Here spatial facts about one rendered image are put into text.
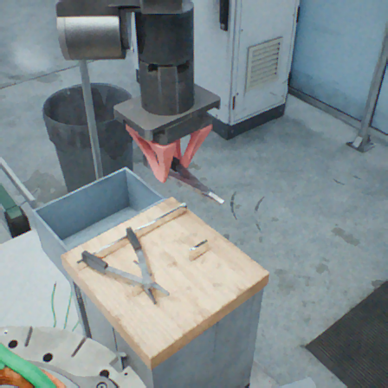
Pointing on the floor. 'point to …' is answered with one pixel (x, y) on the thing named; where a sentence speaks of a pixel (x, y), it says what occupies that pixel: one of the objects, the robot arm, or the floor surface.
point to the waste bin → (83, 168)
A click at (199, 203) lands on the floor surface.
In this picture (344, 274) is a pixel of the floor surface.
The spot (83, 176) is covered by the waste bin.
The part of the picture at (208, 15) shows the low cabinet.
